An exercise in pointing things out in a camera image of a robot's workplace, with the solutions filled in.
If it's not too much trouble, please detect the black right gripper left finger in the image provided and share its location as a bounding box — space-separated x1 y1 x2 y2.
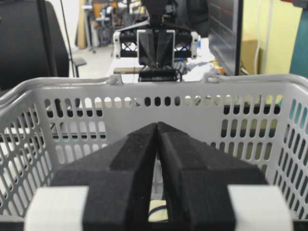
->
24 123 158 231

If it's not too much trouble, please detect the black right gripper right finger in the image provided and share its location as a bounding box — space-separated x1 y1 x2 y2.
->
156 121 295 231

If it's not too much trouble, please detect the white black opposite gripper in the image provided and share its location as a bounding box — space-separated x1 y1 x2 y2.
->
113 20 199 81

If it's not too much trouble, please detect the cream cloth in basket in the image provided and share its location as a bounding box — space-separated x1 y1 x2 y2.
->
148 200 168 222

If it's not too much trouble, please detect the grey plastic shopping basket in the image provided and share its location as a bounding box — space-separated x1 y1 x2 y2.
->
0 74 308 220

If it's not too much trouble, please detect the dark computer monitor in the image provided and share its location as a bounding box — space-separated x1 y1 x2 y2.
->
207 0 244 76

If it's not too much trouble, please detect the brown cardboard box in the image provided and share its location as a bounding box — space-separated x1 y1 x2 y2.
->
241 31 258 75

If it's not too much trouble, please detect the black office chair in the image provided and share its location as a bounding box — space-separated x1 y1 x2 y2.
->
0 0 87 93

